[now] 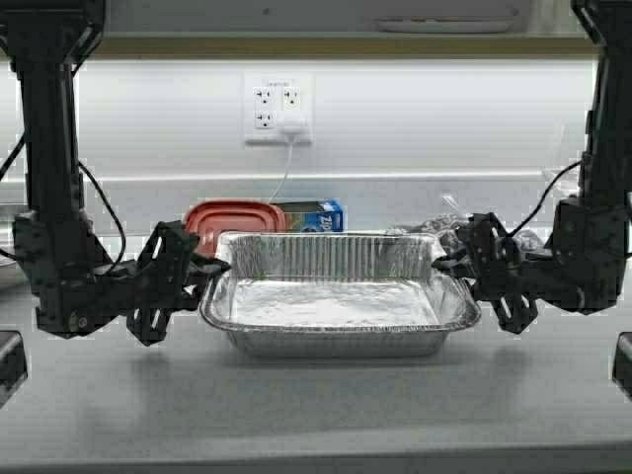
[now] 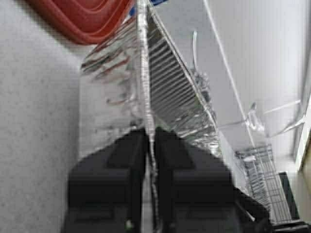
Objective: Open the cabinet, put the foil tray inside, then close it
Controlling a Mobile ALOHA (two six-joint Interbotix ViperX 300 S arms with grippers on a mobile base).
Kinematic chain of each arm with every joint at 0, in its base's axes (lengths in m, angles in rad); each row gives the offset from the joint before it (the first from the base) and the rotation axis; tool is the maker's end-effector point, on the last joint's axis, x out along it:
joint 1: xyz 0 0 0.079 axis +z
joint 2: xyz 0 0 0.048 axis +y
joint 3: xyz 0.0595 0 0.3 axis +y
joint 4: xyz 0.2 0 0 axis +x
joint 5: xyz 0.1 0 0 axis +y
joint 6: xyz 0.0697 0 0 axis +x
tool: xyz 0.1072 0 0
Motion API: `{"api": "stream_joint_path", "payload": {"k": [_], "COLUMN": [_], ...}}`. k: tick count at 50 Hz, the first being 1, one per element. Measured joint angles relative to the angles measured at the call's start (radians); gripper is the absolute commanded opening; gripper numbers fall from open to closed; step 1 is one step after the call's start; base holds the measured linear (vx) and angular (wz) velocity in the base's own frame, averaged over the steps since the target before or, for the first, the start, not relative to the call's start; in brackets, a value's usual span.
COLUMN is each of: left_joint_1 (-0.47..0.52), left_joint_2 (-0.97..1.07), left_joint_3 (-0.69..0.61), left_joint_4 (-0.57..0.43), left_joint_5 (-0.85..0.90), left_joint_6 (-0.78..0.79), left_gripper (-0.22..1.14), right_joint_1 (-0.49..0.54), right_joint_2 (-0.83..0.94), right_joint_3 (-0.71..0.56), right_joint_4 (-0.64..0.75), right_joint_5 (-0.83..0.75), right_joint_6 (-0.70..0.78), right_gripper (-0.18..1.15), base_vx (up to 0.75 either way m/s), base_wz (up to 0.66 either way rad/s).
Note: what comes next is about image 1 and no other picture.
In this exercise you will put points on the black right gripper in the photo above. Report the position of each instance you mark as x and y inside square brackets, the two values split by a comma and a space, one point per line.
[489, 259]

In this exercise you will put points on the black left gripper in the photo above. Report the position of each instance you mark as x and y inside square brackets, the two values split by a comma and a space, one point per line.
[146, 290]

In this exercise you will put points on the aluminium foil baking pan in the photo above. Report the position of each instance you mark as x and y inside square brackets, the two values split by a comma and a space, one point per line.
[329, 295]

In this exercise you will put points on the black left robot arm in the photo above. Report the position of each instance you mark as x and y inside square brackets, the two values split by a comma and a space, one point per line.
[79, 287]

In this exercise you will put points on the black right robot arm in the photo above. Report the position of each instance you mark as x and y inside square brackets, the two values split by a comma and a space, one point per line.
[582, 266]

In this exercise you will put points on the grey patterned oven mitt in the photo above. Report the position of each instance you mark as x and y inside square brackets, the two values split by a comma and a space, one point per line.
[443, 226]

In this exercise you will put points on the red plastic container lid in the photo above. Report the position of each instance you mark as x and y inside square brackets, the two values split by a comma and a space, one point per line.
[210, 218]

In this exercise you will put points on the clear wine glass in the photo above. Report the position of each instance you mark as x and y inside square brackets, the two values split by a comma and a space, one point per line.
[560, 155]

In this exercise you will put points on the blue Ziploc bag box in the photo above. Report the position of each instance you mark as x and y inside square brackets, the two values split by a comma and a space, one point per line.
[325, 215]

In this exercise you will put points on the white plug adapter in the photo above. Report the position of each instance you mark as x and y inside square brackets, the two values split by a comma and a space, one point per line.
[292, 126]

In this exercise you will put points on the right base mount block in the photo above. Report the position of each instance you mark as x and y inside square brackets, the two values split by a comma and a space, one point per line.
[622, 364]

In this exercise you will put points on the base mount block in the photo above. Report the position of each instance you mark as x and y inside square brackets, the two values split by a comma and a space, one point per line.
[14, 365]
[622, 364]

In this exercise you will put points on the white wall outlet plate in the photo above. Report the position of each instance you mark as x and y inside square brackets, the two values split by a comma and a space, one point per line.
[268, 97]

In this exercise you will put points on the left base mount block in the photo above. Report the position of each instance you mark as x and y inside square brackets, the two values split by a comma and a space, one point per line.
[14, 365]

